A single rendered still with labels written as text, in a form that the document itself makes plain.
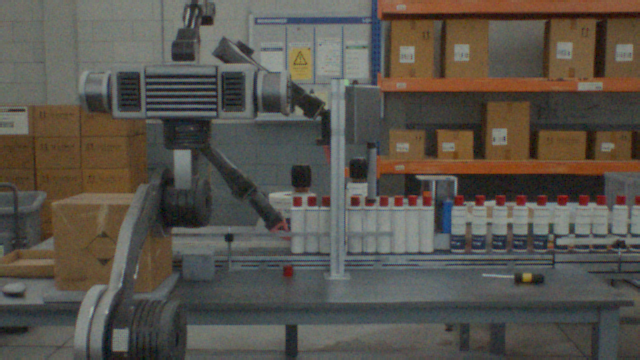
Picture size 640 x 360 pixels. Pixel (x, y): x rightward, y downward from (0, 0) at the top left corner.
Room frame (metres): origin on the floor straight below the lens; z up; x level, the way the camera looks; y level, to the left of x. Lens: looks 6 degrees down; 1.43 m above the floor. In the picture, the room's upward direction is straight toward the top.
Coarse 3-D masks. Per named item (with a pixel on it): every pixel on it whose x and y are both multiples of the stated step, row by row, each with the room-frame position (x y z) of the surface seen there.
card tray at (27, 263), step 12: (12, 252) 2.62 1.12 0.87; (24, 252) 2.67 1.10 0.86; (36, 252) 2.67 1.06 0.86; (48, 252) 2.67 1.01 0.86; (0, 264) 2.51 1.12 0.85; (12, 264) 2.58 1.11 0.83; (24, 264) 2.58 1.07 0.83; (36, 264) 2.42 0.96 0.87; (48, 264) 2.42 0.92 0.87; (0, 276) 2.41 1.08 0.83; (12, 276) 2.41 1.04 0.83; (24, 276) 2.41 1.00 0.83; (36, 276) 2.41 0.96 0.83; (48, 276) 2.41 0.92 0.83
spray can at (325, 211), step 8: (328, 200) 2.55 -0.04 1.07; (320, 208) 2.55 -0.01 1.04; (328, 208) 2.54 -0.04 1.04; (320, 216) 2.55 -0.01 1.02; (328, 216) 2.54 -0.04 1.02; (320, 224) 2.55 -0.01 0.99; (328, 224) 2.54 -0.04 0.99; (320, 240) 2.55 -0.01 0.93; (328, 240) 2.54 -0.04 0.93; (320, 248) 2.55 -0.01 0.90; (328, 248) 2.54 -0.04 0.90
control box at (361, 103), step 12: (348, 96) 2.40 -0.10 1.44; (360, 96) 2.41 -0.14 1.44; (372, 96) 2.48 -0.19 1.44; (348, 108) 2.40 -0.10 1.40; (360, 108) 2.41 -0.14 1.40; (372, 108) 2.48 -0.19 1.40; (348, 120) 2.40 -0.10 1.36; (360, 120) 2.41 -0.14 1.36; (372, 120) 2.48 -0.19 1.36; (348, 132) 2.40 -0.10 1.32; (360, 132) 2.41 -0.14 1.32; (372, 132) 2.48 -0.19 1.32
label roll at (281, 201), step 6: (276, 192) 3.14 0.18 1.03; (282, 192) 3.14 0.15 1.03; (288, 192) 3.14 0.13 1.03; (270, 198) 3.03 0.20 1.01; (276, 198) 2.99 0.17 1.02; (282, 198) 2.98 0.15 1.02; (288, 198) 2.97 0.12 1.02; (270, 204) 3.03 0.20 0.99; (276, 204) 2.99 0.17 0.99; (282, 204) 2.98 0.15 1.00; (288, 204) 2.97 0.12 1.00; (276, 210) 2.99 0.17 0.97; (282, 210) 2.98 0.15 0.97; (288, 210) 2.97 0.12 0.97; (288, 216) 2.97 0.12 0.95; (288, 222) 2.97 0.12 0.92; (282, 228) 2.98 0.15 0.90; (288, 228) 2.97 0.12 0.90
